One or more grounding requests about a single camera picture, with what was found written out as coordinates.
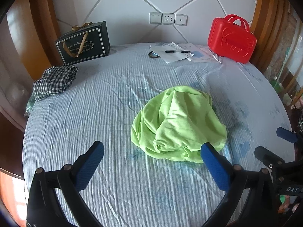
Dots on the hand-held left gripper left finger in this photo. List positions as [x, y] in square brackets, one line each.
[91, 163]

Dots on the black gift bag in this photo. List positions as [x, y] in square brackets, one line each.
[82, 45]

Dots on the white folded paper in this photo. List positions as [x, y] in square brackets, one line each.
[172, 56]

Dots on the red plastic carry case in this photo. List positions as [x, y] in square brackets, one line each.
[227, 40]

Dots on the white wall light switch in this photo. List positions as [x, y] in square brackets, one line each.
[155, 18]

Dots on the white single-hole wall plate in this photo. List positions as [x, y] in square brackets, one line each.
[181, 19]

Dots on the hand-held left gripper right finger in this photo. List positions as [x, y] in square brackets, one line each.
[214, 167]

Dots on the lime green t-shirt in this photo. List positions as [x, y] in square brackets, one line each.
[170, 123]

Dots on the brown wooden headboard post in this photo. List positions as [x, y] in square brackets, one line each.
[42, 28]
[260, 16]

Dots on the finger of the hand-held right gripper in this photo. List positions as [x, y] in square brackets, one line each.
[267, 155]
[286, 134]

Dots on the black white checkered cloth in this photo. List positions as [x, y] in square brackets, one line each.
[54, 81]

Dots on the white wall power socket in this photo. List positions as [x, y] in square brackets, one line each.
[168, 19]

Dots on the black and white pen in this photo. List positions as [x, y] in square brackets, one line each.
[177, 51]

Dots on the person's right hand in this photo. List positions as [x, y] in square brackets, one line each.
[287, 204]

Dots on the pale pink printed sheet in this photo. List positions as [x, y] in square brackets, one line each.
[206, 53]

